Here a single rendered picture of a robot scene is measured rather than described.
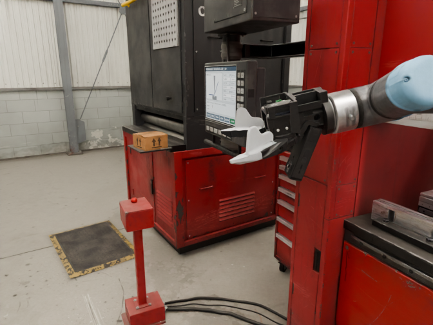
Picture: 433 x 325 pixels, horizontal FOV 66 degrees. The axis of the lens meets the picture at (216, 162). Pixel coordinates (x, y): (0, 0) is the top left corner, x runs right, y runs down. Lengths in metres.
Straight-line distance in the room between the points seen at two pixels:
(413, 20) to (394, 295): 1.11
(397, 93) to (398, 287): 1.17
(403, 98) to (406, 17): 1.08
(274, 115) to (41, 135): 6.77
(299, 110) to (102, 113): 6.85
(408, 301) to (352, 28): 1.12
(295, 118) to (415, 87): 0.18
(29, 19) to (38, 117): 1.73
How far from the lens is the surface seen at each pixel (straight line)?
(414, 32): 1.59
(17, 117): 7.15
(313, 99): 0.64
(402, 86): 0.55
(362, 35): 1.59
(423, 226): 1.62
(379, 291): 1.71
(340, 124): 0.63
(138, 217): 1.96
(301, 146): 0.64
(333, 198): 1.62
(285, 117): 0.60
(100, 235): 3.53
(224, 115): 1.58
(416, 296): 1.60
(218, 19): 1.70
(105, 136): 7.43
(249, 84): 1.39
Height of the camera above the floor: 1.55
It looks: 15 degrees down
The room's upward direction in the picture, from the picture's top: straight up
